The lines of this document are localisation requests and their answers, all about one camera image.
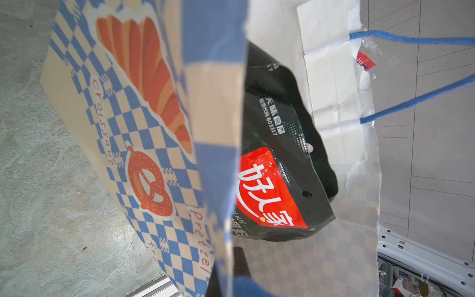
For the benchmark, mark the black red condiment packet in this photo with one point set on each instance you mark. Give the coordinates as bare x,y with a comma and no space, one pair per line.
285,181

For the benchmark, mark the clear red label packet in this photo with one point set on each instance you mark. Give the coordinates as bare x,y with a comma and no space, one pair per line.
369,57

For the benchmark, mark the blue checkered paper bag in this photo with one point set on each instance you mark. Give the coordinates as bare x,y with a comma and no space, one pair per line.
153,91

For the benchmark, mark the white plastic basket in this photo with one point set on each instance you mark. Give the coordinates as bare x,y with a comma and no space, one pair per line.
452,275

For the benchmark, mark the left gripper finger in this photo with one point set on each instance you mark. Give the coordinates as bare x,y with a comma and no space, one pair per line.
243,285

